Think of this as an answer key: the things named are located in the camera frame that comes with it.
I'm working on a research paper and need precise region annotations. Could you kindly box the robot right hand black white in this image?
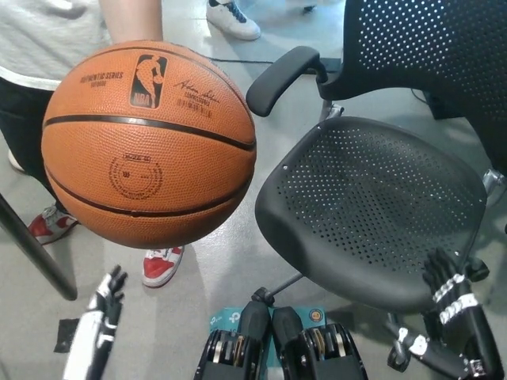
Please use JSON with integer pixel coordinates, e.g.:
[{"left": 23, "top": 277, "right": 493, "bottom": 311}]
[{"left": 397, "top": 248, "right": 505, "bottom": 380}]

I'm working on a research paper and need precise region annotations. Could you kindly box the black chair caster wheel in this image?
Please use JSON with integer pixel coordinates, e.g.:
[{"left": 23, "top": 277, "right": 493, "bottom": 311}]
[
  {"left": 251, "top": 287, "right": 275, "bottom": 306},
  {"left": 387, "top": 343, "right": 410, "bottom": 374},
  {"left": 470, "top": 256, "right": 491, "bottom": 283}
]

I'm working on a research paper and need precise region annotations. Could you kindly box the teal cardboard router box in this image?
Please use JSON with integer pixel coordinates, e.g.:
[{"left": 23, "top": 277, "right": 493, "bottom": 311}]
[{"left": 208, "top": 304, "right": 327, "bottom": 380}]

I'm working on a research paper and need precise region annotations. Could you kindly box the black perforated office chair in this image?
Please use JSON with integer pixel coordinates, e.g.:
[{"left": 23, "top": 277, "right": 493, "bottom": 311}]
[{"left": 245, "top": 0, "right": 507, "bottom": 375}]

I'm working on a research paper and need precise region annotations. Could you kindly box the black chair armrest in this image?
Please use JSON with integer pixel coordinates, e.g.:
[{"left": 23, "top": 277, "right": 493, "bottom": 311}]
[{"left": 245, "top": 45, "right": 330, "bottom": 117}]

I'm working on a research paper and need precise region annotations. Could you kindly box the black slanted pole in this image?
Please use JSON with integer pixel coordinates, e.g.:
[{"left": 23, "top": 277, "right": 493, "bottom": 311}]
[{"left": 0, "top": 193, "right": 78, "bottom": 302}]

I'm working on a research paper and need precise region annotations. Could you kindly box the red and white sneaker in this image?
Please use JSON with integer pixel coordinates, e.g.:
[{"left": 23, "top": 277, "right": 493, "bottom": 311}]
[
  {"left": 27, "top": 203, "right": 79, "bottom": 245},
  {"left": 142, "top": 245, "right": 186, "bottom": 288}
]

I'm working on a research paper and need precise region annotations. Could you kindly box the person in grey shirt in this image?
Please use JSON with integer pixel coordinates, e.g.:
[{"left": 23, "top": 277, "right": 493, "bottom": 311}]
[{"left": 0, "top": 0, "right": 112, "bottom": 217}]

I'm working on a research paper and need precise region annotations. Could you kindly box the black tape patch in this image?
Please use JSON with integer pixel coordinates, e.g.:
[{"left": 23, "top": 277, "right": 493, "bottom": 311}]
[{"left": 54, "top": 317, "right": 85, "bottom": 354}]

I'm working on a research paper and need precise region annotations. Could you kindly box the robot body left black block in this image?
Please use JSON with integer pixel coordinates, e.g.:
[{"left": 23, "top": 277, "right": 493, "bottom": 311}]
[{"left": 196, "top": 299, "right": 273, "bottom": 380}]

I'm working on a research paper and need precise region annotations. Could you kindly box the black floor cable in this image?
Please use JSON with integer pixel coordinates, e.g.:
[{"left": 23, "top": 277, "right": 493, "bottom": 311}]
[{"left": 205, "top": 55, "right": 275, "bottom": 65}]

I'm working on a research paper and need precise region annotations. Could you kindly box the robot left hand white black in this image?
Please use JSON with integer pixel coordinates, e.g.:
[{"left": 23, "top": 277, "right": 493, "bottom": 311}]
[{"left": 61, "top": 264, "right": 128, "bottom": 380}]

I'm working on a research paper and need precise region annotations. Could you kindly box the orange NBA basketball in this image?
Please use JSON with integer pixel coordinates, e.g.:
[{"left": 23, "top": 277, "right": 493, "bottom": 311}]
[{"left": 40, "top": 38, "right": 257, "bottom": 250}]

